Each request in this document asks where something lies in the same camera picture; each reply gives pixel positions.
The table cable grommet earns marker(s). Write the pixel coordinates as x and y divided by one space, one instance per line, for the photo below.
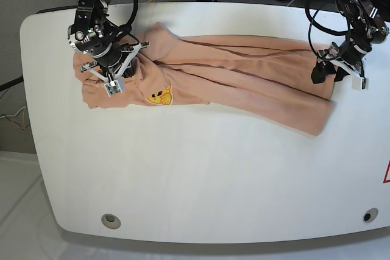
111 221
370 215

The gripper body left side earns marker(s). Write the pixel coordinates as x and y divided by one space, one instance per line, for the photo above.
354 50

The right table cable grommet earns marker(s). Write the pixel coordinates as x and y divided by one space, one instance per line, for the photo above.
370 215

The peach pink T-shirt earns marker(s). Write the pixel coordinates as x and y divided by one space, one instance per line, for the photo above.
266 76

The red warning triangle sticker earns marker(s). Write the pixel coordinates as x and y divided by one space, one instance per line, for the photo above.
387 174

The gripper body right side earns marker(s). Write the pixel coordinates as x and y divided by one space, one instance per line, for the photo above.
111 57

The left table cable grommet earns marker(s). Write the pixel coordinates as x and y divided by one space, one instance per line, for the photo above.
111 221

